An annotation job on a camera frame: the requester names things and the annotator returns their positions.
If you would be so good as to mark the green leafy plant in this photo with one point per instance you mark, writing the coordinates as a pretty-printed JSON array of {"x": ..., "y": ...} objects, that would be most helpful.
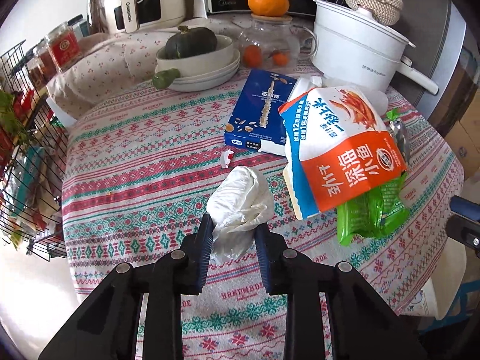
[{"x": 11, "y": 120}]

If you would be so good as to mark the blue snack box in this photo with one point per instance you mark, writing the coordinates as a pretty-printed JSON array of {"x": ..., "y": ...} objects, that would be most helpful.
[{"x": 258, "y": 108}]

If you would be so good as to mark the white plastic chair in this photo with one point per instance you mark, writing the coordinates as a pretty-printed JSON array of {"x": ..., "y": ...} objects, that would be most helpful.
[{"x": 450, "y": 270}]

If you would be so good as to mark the glass teapot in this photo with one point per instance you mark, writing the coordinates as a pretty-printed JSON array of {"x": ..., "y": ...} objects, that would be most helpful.
[{"x": 262, "y": 37}]

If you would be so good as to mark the white plastic bag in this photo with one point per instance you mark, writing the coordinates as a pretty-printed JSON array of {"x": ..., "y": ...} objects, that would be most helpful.
[{"x": 240, "y": 195}]

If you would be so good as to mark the green snack wrapper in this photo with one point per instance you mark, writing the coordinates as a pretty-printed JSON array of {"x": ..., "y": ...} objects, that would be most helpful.
[{"x": 367, "y": 213}]

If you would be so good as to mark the stacked white bowls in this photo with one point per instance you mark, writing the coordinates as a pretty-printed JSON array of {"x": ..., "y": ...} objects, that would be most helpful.
[{"x": 210, "y": 80}]

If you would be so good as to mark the dried twigs in vase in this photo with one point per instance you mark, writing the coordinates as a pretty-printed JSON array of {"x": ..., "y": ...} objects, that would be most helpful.
[{"x": 93, "y": 7}]

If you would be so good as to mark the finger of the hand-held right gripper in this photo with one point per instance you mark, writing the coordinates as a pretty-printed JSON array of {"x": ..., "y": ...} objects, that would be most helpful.
[{"x": 465, "y": 210}]

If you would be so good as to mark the red label glass jar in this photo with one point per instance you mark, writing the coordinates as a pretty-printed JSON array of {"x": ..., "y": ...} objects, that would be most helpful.
[{"x": 63, "y": 48}]

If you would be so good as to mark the floral padded cloth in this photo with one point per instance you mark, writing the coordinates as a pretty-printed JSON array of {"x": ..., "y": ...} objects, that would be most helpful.
[{"x": 112, "y": 67}]

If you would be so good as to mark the cardboard box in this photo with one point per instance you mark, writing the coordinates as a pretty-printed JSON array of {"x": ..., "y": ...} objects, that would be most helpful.
[{"x": 467, "y": 127}]

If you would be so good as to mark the large orange mandarin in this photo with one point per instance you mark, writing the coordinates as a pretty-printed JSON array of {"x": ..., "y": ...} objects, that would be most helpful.
[{"x": 268, "y": 2}]

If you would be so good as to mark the grey refrigerator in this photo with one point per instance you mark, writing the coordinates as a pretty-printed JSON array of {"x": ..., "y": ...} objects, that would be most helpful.
[{"x": 431, "y": 26}]

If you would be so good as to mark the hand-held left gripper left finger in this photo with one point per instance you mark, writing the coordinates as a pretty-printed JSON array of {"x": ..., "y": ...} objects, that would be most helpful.
[{"x": 204, "y": 247}]

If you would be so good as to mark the white air fryer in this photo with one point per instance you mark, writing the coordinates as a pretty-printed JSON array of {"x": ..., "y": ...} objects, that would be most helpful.
[{"x": 157, "y": 7}]

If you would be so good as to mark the white electric cooking pot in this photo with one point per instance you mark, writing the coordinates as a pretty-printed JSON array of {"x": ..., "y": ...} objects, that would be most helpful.
[{"x": 348, "y": 56}]

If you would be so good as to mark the small green rounded object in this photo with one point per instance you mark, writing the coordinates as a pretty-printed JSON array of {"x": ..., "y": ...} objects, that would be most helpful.
[{"x": 165, "y": 78}]

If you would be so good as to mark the glass jar with red contents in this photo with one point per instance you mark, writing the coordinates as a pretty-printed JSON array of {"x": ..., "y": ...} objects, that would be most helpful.
[{"x": 41, "y": 63}]

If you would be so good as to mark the red white paper scrap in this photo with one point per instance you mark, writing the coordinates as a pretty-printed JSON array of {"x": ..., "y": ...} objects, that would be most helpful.
[{"x": 226, "y": 158}]

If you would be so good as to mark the patterned woven tablecloth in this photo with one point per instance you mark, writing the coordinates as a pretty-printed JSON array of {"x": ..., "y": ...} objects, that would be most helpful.
[{"x": 150, "y": 165}]

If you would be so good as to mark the orange white blue snack bag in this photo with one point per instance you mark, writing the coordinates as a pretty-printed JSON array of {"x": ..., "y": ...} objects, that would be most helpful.
[{"x": 352, "y": 157}]

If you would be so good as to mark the dark green squash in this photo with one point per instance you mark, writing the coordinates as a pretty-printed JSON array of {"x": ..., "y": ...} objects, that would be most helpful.
[{"x": 191, "y": 43}]

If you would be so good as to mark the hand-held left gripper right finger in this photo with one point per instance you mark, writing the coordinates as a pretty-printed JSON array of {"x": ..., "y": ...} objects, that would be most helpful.
[{"x": 262, "y": 262}]

